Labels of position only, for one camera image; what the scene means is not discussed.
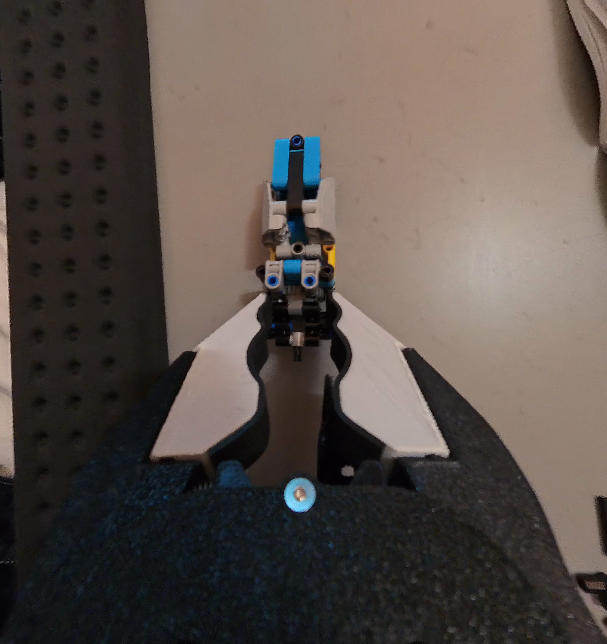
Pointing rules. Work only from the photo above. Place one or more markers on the black studded mat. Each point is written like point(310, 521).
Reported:
point(82, 251)

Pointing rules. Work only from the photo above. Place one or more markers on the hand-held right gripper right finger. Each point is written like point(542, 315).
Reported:
point(389, 397)

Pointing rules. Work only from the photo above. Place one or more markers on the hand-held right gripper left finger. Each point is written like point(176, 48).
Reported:
point(207, 402)

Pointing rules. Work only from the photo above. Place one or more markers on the blue grey brick assembly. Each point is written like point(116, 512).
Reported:
point(283, 166)

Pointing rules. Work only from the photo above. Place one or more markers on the blue yellow brick assembly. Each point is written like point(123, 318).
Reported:
point(303, 274)

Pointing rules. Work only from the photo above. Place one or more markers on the grey desk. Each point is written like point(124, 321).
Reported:
point(409, 251)

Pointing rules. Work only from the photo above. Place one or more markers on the open instruction booklet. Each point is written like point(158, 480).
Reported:
point(605, 75)

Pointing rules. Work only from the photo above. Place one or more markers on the pile of small brick parts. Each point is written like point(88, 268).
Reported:
point(605, 528)

